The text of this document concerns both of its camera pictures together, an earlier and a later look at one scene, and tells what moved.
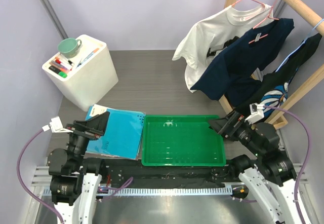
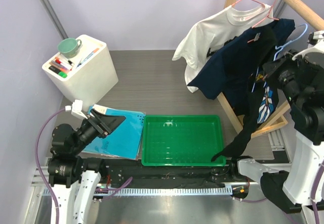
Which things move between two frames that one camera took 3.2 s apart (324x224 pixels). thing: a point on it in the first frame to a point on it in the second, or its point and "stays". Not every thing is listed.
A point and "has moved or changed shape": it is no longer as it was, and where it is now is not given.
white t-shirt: x=201 y=40 stays
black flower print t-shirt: x=270 y=92 has moved or changed shape
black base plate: x=131 y=174 stays
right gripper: x=230 y=125 to x=272 y=69
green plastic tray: x=181 y=140 stays
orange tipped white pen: x=88 y=56 stays
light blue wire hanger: x=311 y=32 to x=279 y=48
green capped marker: x=63 y=74 stays
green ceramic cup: x=69 y=47 stays
